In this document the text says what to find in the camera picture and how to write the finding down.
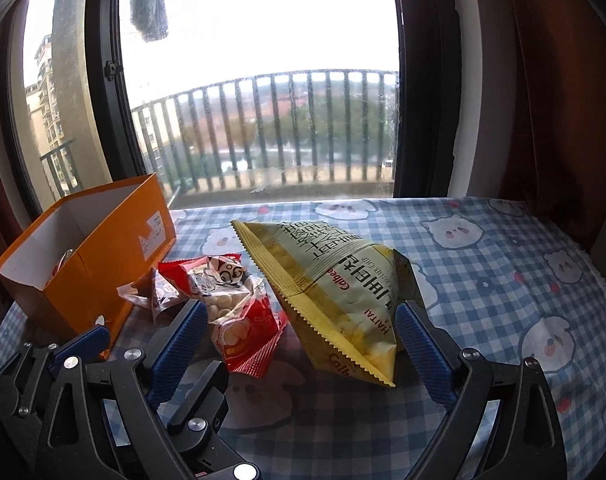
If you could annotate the orange cardboard box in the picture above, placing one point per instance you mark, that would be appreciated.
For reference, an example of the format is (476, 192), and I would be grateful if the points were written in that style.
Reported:
(83, 290)

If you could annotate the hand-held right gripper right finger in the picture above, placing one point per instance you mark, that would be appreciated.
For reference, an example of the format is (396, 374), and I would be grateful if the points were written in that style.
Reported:
(423, 350)

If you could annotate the beige apartment building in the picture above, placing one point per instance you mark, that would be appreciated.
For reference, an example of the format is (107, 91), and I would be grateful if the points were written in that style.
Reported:
(48, 110)

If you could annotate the yellow chip bag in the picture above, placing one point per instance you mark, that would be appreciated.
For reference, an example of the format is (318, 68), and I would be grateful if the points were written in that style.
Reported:
(333, 300)

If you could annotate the blue checked tablecloth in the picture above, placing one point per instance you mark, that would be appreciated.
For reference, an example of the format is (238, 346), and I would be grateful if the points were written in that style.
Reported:
(483, 285)

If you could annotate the dark red curtain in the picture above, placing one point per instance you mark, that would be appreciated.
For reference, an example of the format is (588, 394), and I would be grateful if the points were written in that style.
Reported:
(558, 85)

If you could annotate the red spicy snack packet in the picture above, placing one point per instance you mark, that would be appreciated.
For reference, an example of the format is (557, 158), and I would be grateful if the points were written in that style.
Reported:
(65, 260)

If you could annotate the balcony metal railing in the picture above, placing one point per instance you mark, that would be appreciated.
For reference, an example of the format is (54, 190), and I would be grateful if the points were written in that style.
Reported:
(293, 74)

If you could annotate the large grey hanging cloth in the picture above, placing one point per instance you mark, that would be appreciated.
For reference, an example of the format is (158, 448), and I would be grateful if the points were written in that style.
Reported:
(148, 5)

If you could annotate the red snack packet white balls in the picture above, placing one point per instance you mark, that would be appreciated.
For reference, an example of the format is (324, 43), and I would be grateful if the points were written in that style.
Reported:
(248, 330)

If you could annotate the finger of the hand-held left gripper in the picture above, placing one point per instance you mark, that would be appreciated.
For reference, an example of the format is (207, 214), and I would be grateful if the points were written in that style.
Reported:
(83, 342)
(198, 410)

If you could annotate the clear dark snack wrapper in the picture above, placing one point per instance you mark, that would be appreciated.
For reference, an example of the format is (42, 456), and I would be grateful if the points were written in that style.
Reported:
(138, 295)

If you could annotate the black window frame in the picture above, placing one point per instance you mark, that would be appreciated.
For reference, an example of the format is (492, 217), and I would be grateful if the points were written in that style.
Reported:
(103, 110)

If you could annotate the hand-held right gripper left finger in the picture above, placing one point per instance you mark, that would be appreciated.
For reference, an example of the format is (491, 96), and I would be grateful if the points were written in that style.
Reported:
(178, 345)

